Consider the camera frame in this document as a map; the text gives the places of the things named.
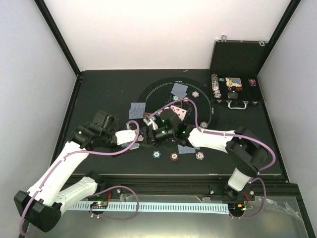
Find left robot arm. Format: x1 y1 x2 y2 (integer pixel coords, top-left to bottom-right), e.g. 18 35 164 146
13 121 121 236

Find chip row in case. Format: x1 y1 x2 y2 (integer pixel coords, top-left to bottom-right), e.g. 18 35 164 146
211 74 221 98

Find white slotted cable duct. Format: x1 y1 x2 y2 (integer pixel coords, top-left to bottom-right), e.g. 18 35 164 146
68 201 229 215

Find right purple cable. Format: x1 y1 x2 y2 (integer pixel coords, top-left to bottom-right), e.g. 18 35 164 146
146 98 277 221

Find green poker chip stack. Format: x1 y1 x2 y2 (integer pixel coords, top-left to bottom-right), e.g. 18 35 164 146
153 151 161 159

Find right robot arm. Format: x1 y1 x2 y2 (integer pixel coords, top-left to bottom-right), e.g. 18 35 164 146
137 123 276 200

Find dealt card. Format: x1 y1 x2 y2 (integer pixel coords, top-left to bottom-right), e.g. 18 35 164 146
129 109 144 119
172 83 188 93
171 91 187 99
178 144 200 154
130 102 146 111

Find round black poker mat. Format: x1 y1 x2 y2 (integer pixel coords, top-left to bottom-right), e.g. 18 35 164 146
138 77 219 147

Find red poker chip stack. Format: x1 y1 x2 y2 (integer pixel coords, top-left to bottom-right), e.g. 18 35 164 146
170 152 179 161

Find red dice in case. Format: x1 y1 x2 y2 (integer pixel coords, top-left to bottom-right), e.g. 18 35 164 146
227 86 243 91

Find purple chips in case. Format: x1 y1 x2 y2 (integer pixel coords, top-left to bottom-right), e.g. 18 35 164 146
248 79 257 87

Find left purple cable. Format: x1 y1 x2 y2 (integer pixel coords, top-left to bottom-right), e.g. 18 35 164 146
19 120 141 235

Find black poker set case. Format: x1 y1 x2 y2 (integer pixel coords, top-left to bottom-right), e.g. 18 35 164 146
209 35 268 110

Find dealt card bottom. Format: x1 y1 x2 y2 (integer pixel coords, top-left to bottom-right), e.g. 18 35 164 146
178 144 200 154

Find dealt card top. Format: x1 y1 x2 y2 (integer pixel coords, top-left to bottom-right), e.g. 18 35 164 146
171 91 187 99
172 83 188 93

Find card deck in case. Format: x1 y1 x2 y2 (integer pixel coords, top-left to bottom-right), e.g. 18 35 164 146
225 77 242 88

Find purple poker chip stack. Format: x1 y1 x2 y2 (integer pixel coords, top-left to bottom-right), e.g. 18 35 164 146
196 152 205 160

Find face up hearts card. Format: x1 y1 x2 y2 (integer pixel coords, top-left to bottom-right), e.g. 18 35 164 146
170 105 187 121

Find black round button in case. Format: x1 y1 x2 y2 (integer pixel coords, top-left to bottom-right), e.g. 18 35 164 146
227 91 238 99

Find black aluminium front rail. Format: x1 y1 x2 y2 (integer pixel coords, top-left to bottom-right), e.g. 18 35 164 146
102 174 230 195

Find blue backed card stack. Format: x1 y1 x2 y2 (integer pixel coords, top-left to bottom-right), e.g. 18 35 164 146
129 143 140 150

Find purple chips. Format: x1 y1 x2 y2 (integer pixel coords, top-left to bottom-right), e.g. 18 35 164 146
248 79 257 87
200 121 208 128
192 91 199 98

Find purple cable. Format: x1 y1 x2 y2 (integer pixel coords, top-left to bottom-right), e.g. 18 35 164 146
146 98 277 221
19 120 141 235

